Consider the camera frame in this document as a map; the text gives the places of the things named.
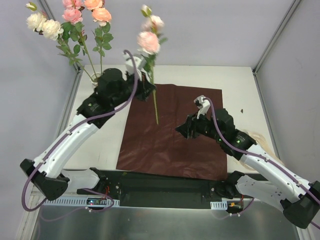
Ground dark red wrapping paper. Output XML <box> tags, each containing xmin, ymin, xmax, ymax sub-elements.
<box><xmin>116</xmin><ymin>84</ymin><xmax>228</xmax><ymax>181</ymax></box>

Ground pink flower bouquet green leaves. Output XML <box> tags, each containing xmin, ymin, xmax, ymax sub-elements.
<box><xmin>136</xmin><ymin>3</ymin><xmax>168</xmax><ymax>125</ymax></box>

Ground cream printed ribbon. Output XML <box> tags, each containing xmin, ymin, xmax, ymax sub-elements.
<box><xmin>239</xmin><ymin>130</ymin><xmax>286</xmax><ymax>176</ymax></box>

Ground white rose stem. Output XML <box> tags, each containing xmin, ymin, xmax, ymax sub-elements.
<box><xmin>25</xmin><ymin>1</ymin><xmax>85</xmax><ymax>70</ymax></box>

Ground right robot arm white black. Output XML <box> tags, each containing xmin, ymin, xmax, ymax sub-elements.
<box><xmin>175</xmin><ymin>108</ymin><xmax>320</xmax><ymax>229</ymax></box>

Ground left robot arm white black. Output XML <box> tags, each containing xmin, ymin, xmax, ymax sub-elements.
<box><xmin>20</xmin><ymin>68</ymin><xmax>156</xmax><ymax>201</ymax></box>

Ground beige ceramic vase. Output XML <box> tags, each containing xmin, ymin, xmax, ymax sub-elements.
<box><xmin>90</xmin><ymin>73</ymin><xmax>102</xmax><ymax>87</ymax></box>

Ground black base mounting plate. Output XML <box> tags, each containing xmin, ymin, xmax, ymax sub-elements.
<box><xmin>91</xmin><ymin>167</ymin><xmax>245</xmax><ymax>209</ymax></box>

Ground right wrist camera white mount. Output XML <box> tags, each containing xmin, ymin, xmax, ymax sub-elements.
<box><xmin>193</xmin><ymin>95</ymin><xmax>211</xmax><ymax>119</ymax></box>

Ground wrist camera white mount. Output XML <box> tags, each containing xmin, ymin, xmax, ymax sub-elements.
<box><xmin>123</xmin><ymin>54</ymin><xmax>147</xmax><ymax>78</ymax></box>
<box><xmin>193</xmin><ymin>95</ymin><xmax>211</xmax><ymax>119</ymax></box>

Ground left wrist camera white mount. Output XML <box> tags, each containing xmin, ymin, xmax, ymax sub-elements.
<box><xmin>123</xmin><ymin>54</ymin><xmax>147</xmax><ymax>78</ymax></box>

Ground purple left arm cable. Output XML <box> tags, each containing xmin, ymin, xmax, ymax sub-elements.
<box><xmin>21</xmin><ymin>49</ymin><xmax>138</xmax><ymax>222</ymax></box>

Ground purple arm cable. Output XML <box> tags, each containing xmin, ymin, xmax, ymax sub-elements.
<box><xmin>21</xmin><ymin>49</ymin><xmax>138</xmax><ymax>222</ymax></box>
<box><xmin>202</xmin><ymin>97</ymin><xmax>320</xmax><ymax>228</ymax></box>

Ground right side aluminium rail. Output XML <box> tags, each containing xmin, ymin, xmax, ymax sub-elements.
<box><xmin>252</xmin><ymin>72</ymin><xmax>283</xmax><ymax>161</ymax></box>

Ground right white cable duct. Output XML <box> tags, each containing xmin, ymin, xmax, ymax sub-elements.
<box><xmin>210</xmin><ymin>200</ymin><xmax>228</xmax><ymax>211</ymax></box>

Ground white cable duct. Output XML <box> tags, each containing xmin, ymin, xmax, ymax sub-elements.
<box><xmin>210</xmin><ymin>200</ymin><xmax>228</xmax><ymax>211</ymax></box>
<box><xmin>43</xmin><ymin>196</ymin><xmax>120</xmax><ymax>208</ymax></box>

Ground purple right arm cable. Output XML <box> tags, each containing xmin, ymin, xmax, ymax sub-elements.
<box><xmin>202</xmin><ymin>97</ymin><xmax>320</xmax><ymax>228</ymax></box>

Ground left white cable duct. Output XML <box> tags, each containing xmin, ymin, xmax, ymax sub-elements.
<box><xmin>43</xmin><ymin>196</ymin><xmax>120</xmax><ymax>208</ymax></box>

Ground right aluminium frame post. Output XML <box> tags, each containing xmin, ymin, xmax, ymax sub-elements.
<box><xmin>252</xmin><ymin>0</ymin><xmax>303</xmax><ymax>76</ymax></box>

